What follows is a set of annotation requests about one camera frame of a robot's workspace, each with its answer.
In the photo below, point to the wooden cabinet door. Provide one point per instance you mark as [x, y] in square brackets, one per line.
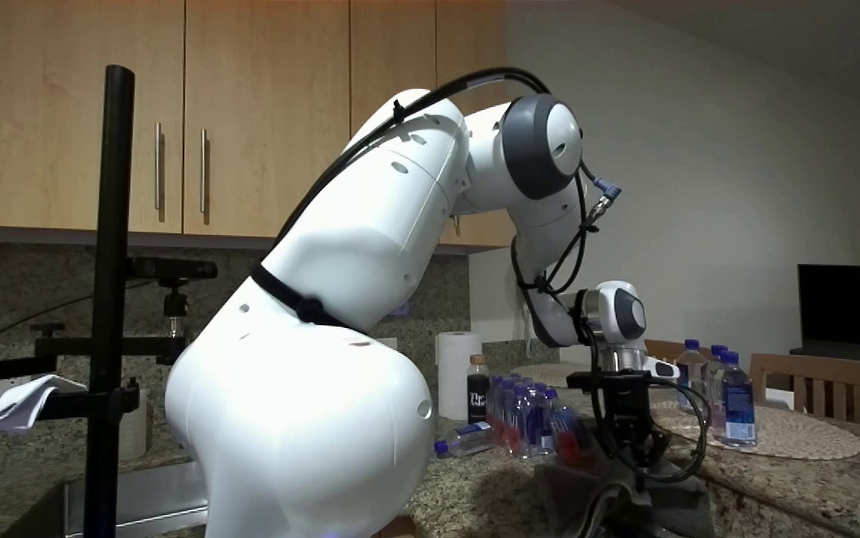
[268, 100]
[62, 107]
[391, 44]

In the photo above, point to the round woven placemat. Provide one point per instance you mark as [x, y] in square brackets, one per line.
[552, 375]

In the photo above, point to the dark bottle white label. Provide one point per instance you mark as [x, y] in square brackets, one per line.
[480, 391]

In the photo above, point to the stainless steel sink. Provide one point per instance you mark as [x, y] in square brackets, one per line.
[150, 502]

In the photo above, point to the single lying water bottle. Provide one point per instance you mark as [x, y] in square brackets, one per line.
[465, 439]

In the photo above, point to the black television screen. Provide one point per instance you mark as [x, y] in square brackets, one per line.
[852, 308]

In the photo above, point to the wooden dining chair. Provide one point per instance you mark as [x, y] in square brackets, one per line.
[664, 351]
[830, 384]

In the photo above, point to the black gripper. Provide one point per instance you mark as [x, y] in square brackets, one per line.
[630, 411]

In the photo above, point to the white paper towel roll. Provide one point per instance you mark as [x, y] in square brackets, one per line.
[455, 375]

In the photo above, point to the black vertical stand pole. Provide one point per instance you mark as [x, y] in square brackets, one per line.
[110, 248]

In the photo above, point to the pack of water bottles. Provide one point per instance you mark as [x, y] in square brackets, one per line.
[535, 418]

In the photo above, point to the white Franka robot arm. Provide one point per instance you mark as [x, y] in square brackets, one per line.
[313, 397]

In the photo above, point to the black camera on mount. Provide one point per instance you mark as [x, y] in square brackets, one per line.
[173, 270]

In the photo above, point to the white crumpled paper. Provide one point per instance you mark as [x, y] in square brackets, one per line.
[29, 397]

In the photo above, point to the clear water bottle blue label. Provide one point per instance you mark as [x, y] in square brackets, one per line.
[740, 403]
[716, 384]
[692, 384]

